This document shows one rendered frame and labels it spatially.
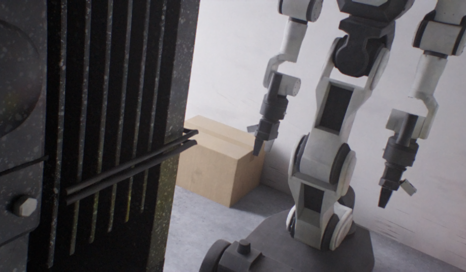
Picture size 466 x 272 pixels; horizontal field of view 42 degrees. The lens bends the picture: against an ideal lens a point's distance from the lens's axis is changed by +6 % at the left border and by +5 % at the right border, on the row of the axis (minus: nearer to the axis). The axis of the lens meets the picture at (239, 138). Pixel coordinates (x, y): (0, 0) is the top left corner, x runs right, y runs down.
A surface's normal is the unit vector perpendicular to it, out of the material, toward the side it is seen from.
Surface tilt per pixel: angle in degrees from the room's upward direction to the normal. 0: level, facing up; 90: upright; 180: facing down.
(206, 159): 90
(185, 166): 90
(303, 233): 106
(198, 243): 0
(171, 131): 90
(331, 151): 68
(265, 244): 0
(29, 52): 90
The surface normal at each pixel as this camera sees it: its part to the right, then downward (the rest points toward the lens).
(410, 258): 0.16, -0.90
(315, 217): -0.09, -0.63
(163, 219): 0.85, 0.33
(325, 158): -0.36, -0.07
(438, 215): -0.50, 0.27
